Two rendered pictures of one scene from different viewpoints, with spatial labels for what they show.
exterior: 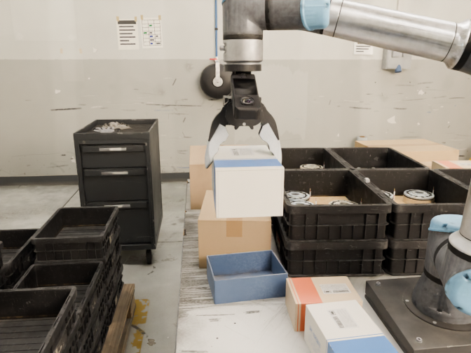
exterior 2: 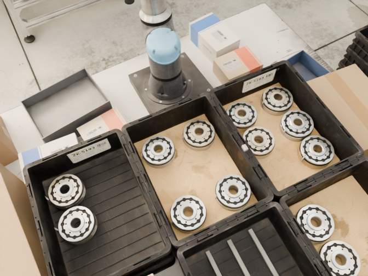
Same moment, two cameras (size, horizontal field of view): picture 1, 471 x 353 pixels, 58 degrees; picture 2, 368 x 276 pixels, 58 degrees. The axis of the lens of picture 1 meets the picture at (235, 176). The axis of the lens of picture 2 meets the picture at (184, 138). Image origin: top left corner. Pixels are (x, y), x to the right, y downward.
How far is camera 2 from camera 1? 190 cm
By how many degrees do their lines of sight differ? 102
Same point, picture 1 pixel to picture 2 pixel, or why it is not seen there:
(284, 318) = not seen: hidden behind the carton
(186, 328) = (297, 40)
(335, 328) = (220, 28)
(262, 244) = not seen: hidden behind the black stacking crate
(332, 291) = (231, 62)
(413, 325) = (184, 65)
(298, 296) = (248, 50)
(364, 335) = (206, 29)
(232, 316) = (281, 56)
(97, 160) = not seen: outside the picture
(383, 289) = (205, 87)
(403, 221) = (199, 107)
